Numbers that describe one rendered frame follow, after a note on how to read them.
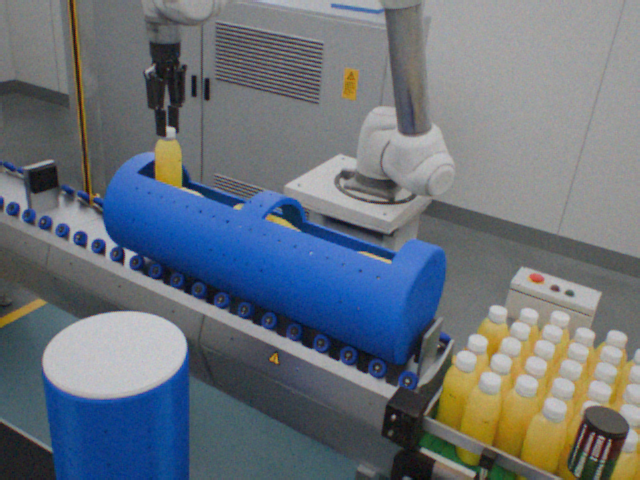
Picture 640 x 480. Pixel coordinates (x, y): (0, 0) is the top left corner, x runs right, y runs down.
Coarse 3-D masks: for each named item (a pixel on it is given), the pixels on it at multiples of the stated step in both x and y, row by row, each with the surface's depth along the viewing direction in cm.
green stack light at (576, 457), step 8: (576, 448) 93; (568, 456) 96; (576, 456) 93; (584, 456) 92; (568, 464) 95; (576, 464) 93; (584, 464) 92; (592, 464) 92; (600, 464) 91; (608, 464) 91; (576, 472) 94; (584, 472) 93; (592, 472) 92; (600, 472) 92; (608, 472) 92
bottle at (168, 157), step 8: (160, 144) 165; (168, 144) 165; (176, 144) 166; (160, 152) 165; (168, 152) 165; (176, 152) 166; (160, 160) 166; (168, 160) 166; (176, 160) 167; (160, 168) 167; (168, 168) 167; (176, 168) 168; (160, 176) 168; (168, 176) 168; (176, 176) 169; (176, 184) 170
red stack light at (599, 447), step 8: (584, 424) 91; (576, 432) 94; (584, 432) 91; (592, 432) 90; (576, 440) 93; (584, 440) 91; (592, 440) 90; (600, 440) 90; (608, 440) 89; (616, 440) 89; (624, 440) 90; (584, 448) 92; (592, 448) 91; (600, 448) 90; (608, 448) 90; (616, 448) 90; (592, 456) 91; (600, 456) 91; (608, 456) 90; (616, 456) 91
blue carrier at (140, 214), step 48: (144, 192) 163; (144, 240) 165; (192, 240) 156; (240, 240) 150; (288, 240) 145; (336, 240) 167; (240, 288) 154; (288, 288) 144; (336, 288) 138; (384, 288) 134; (432, 288) 147; (336, 336) 145; (384, 336) 135
